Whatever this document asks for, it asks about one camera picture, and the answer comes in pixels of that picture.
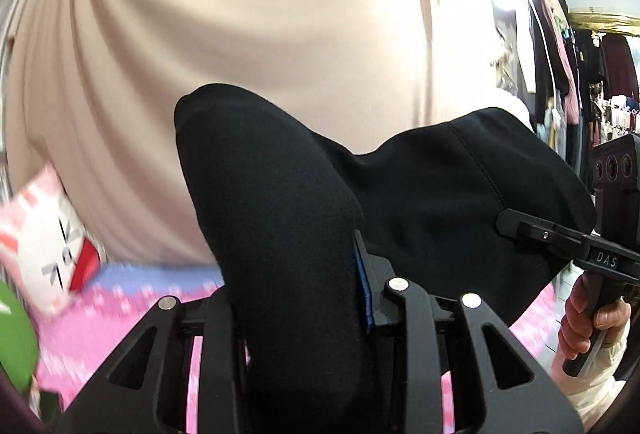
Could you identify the person's right hand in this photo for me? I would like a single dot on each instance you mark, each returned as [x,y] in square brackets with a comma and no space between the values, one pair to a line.
[570,324]

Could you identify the black pants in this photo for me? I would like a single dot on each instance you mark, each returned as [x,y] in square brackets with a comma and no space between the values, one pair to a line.
[300,214]

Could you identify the pink floral blanket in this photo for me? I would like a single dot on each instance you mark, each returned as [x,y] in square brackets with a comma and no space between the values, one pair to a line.
[125,304]

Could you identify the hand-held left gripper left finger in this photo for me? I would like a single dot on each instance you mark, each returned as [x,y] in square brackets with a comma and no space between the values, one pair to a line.
[222,364]

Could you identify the pink white plush pillow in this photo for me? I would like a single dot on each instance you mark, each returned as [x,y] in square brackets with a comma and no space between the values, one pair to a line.
[35,234]

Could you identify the green object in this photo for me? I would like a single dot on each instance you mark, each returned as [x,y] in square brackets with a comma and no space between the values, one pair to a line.
[15,339]

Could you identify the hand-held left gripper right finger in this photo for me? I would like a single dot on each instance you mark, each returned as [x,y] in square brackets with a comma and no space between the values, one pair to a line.
[362,286]

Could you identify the person in beige shirt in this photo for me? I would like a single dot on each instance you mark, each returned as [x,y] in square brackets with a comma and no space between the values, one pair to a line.
[250,13]

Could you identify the row of hanging clothes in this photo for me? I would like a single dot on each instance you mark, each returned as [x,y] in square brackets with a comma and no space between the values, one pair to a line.
[555,38]

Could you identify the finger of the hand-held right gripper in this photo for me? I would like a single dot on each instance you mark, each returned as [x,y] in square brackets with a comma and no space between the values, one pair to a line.
[520,224]

